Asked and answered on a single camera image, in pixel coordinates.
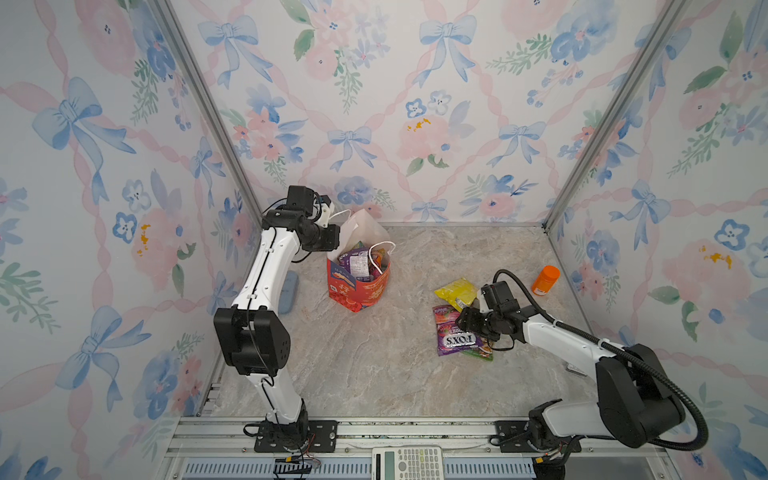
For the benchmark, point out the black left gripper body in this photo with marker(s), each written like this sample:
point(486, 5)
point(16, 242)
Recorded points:
point(323, 239)

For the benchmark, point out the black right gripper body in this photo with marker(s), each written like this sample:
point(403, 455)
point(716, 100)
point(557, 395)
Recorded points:
point(484, 324)

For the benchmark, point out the green nut snack packet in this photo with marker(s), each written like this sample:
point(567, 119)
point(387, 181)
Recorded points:
point(482, 353)

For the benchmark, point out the purple snack packet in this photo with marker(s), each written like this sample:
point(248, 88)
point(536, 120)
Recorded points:
point(363, 262)

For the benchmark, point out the red paper gift bag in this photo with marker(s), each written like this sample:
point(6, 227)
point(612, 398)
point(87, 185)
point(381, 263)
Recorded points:
point(342, 286)

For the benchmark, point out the yellow snack packet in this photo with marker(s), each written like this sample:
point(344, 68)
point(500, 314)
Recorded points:
point(459, 294)

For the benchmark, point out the purple Fox's candy bag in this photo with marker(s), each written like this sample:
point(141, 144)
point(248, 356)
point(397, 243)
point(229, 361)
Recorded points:
point(450, 338)

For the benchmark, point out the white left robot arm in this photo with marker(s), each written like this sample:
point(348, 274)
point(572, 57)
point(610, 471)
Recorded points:
point(252, 338)

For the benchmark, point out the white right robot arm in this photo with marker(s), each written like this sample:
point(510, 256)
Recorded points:
point(636, 403)

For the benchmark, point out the orange bottle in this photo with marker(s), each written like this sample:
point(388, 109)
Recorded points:
point(545, 281)

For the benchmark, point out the grey calculator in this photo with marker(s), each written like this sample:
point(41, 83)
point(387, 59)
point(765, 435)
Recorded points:
point(407, 463)

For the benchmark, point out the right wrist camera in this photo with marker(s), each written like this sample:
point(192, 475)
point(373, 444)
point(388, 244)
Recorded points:
point(499, 298)

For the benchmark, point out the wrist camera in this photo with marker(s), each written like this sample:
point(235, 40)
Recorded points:
point(308, 204)
point(499, 298)

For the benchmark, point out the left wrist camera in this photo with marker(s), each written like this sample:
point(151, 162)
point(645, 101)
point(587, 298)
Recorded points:
point(308, 204)

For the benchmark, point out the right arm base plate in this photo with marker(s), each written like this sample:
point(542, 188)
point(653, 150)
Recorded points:
point(530, 436)

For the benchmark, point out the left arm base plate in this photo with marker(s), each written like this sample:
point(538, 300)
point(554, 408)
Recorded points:
point(313, 436)

